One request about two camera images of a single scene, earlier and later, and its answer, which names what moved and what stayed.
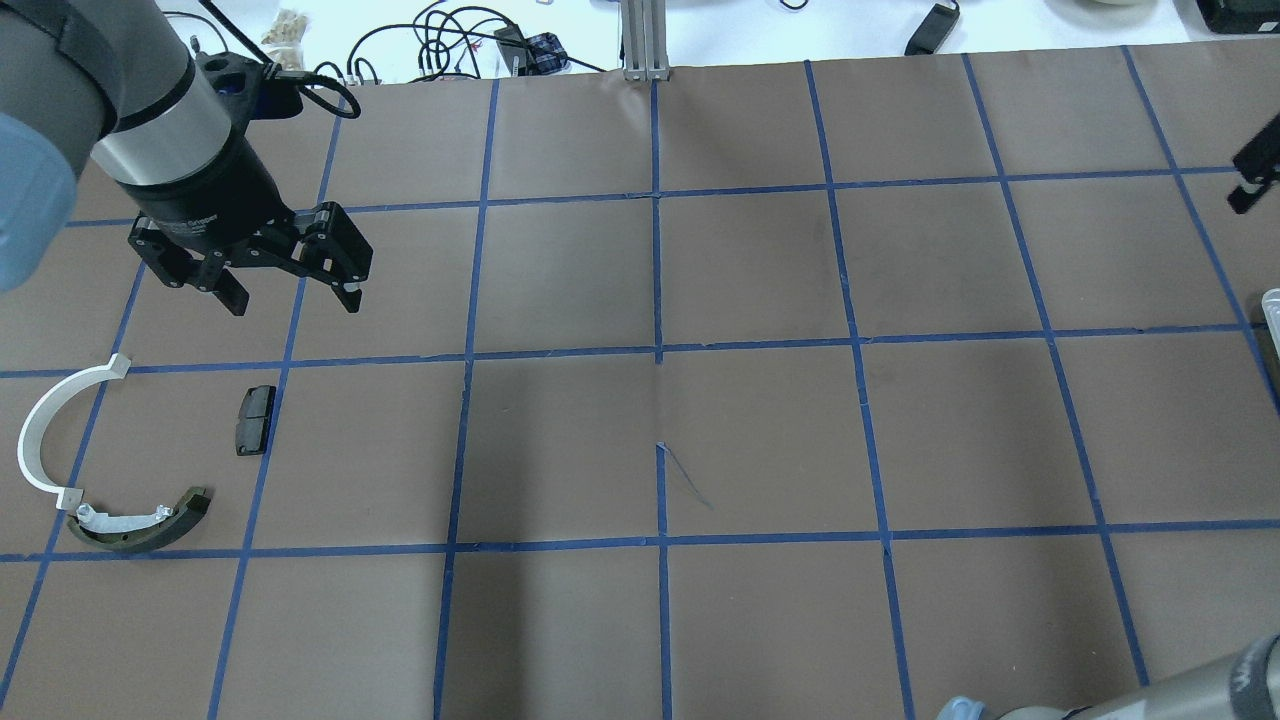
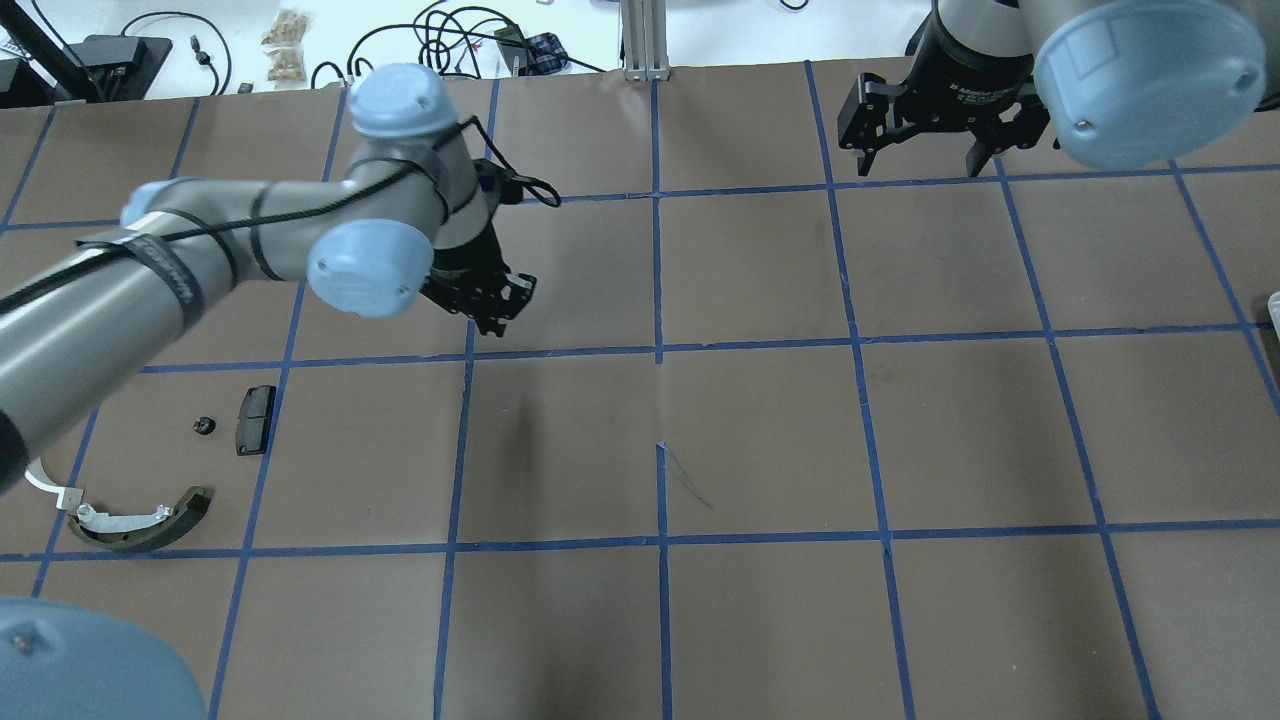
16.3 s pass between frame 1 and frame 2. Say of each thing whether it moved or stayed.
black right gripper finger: moved
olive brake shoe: stayed
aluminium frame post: stayed
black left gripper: moved
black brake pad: stayed
